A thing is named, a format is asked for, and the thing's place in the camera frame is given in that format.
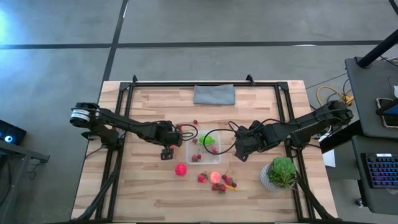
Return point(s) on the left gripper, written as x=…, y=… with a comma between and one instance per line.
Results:
x=171, y=140

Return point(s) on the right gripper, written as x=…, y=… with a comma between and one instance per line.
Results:
x=247, y=146

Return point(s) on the red round plastic fruit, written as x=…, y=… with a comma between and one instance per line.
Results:
x=180, y=170

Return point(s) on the green plastic fruit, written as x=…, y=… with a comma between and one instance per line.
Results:
x=206, y=140

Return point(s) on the red grooved plastic fruit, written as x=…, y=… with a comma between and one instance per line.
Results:
x=201, y=178

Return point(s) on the yellow plastic banana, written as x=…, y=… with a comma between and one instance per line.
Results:
x=231, y=187

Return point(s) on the plastic peach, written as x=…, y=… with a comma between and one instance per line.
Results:
x=215, y=177

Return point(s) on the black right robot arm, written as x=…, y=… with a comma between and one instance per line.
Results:
x=311, y=123

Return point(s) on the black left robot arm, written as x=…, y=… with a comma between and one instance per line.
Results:
x=130, y=124

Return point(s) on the clear plastic tupperware container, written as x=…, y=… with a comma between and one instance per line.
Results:
x=206, y=157

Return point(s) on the green succulent in white pot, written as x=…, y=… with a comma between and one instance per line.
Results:
x=281, y=171

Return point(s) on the grey folded cloth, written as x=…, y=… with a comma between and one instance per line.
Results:
x=214, y=95

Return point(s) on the white paper sheet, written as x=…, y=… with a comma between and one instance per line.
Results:
x=329, y=157

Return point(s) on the grey desk with pole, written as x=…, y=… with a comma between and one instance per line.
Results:
x=367, y=93

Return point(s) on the grey desk with keyboard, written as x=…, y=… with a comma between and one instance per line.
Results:
x=373, y=199

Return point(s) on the backlit computer keyboard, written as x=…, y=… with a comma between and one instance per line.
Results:
x=382, y=171

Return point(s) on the phone in case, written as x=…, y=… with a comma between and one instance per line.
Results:
x=388, y=112

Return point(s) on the black device with blue light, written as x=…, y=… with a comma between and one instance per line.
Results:
x=15, y=132

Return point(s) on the black round pole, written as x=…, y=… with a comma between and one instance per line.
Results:
x=376, y=49

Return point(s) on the black aluminium table frame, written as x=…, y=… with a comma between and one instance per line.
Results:
x=174, y=84

